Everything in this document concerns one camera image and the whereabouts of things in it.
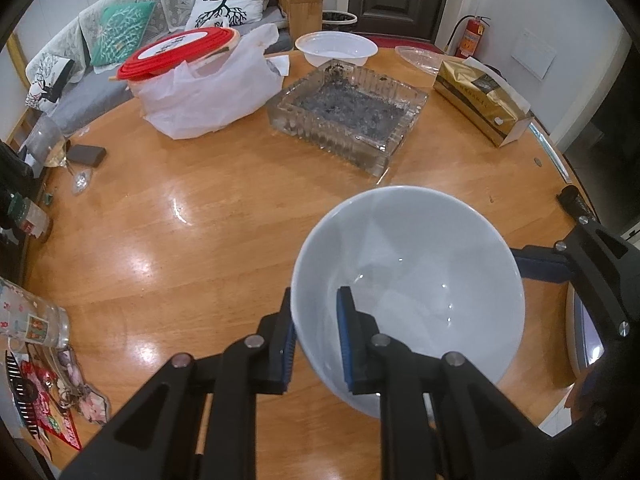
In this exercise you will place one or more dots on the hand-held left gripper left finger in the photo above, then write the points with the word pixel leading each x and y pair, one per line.
pixel 289 360

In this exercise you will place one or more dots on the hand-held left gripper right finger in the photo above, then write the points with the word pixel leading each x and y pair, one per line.
pixel 345 345

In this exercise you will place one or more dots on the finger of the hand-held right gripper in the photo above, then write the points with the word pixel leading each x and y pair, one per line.
pixel 572 200
pixel 540 265

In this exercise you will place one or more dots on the pale grey plate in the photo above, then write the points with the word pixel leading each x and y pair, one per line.
pixel 582 340

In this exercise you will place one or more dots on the gold tissue box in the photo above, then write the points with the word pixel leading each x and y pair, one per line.
pixel 480 95

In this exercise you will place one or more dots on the red fire extinguisher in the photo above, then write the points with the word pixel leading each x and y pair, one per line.
pixel 470 40

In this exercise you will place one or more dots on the pink floral packet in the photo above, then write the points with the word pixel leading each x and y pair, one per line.
pixel 87 400

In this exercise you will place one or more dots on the clear plastic lid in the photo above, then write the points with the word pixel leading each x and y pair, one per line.
pixel 417 57

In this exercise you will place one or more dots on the red doormat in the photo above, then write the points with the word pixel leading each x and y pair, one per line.
pixel 400 40

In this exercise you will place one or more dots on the square glass ashtray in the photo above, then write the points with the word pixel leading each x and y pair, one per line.
pixel 345 105

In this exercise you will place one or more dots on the red snack packet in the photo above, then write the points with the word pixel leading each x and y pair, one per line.
pixel 55 415

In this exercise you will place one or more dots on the printed drinking glass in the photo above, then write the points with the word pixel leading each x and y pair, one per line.
pixel 30 315

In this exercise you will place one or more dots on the white plastic bag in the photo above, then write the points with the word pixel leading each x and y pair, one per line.
pixel 200 105

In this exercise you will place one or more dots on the black hair clip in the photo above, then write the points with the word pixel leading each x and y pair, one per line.
pixel 20 390

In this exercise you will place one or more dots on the white disposable plastic bowl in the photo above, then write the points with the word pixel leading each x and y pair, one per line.
pixel 335 47

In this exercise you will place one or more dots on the small black box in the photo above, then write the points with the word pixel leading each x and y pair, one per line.
pixel 87 155

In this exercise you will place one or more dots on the dark trash bin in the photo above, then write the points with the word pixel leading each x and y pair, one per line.
pixel 340 20

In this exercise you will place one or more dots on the green glass bottle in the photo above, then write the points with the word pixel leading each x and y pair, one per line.
pixel 30 217

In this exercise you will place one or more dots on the wine glass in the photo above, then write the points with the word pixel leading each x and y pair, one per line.
pixel 47 145

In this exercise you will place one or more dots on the red lidded round container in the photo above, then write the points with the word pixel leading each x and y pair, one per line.
pixel 175 52

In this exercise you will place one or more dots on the grey sofa with lace cover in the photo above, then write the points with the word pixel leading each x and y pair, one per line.
pixel 75 105

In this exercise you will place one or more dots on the white tree print cushion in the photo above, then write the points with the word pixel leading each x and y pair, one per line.
pixel 225 5

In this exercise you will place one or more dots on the white black floral cushion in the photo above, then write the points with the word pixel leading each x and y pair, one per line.
pixel 47 82

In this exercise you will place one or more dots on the teal patterned cushion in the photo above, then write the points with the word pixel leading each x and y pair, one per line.
pixel 122 30

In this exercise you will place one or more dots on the white wall panel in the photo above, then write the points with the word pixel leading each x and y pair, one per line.
pixel 532 52

